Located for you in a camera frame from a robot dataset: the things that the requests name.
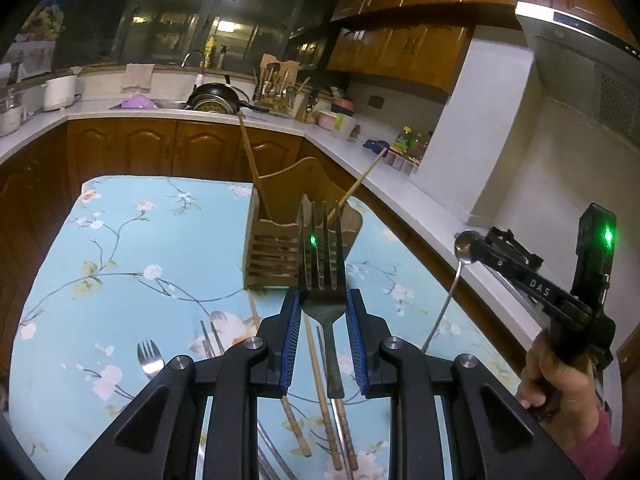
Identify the steel spoon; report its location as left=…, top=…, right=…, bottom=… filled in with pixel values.
left=421, top=230, right=483, bottom=353

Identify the wooden chopstick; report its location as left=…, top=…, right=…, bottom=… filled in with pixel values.
left=303, top=315, right=343, bottom=471
left=332, top=399, right=359, bottom=474
left=247, top=292, right=312, bottom=457

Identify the large steel fork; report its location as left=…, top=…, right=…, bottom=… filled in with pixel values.
left=297, top=202, right=347, bottom=399

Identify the right human hand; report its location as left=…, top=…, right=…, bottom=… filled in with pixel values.
left=516, top=332, right=600, bottom=453

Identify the small steel fork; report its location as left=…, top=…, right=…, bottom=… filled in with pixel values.
left=137, top=340, right=165, bottom=379

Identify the floral blue tablecloth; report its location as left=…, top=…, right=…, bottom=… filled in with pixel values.
left=9, top=177, right=518, bottom=479

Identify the spice jar set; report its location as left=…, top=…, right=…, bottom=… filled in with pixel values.
left=383, top=151, right=419, bottom=177

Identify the wooden utensil holder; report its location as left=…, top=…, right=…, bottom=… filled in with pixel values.
left=243, top=157, right=345, bottom=288

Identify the steel range hood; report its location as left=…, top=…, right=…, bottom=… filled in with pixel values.
left=515, top=1, right=640, bottom=145

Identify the green drink bottle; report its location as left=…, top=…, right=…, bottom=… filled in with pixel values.
left=393, top=126, right=413, bottom=155

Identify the long wooden stick right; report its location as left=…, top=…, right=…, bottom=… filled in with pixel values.
left=328, top=148, right=388, bottom=221

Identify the long wooden stick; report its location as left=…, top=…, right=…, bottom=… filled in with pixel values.
left=236, top=112, right=271, bottom=220
left=328, top=148, right=388, bottom=221

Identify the long wooden stick left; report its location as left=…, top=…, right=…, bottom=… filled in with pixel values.
left=236, top=112, right=271, bottom=220

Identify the black wok pan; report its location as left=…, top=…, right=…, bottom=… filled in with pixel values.
left=186, top=78, right=270, bottom=115

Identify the white round pot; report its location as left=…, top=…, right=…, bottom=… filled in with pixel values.
left=42, top=75, right=81, bottom=112

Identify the beige hanging towel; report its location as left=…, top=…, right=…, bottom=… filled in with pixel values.
left=120, top=63, right=155, bottom=93

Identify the sink faucet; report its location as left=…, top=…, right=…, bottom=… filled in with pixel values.
left=180, top=49, right=205, bottom=68

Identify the yellow dish soap bottle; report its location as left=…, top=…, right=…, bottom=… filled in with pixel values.
left=203, top=36, right=216, bottom=70

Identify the fruit beach poster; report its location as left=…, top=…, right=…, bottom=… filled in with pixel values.
left=1, top=0, right=64, bottom=84

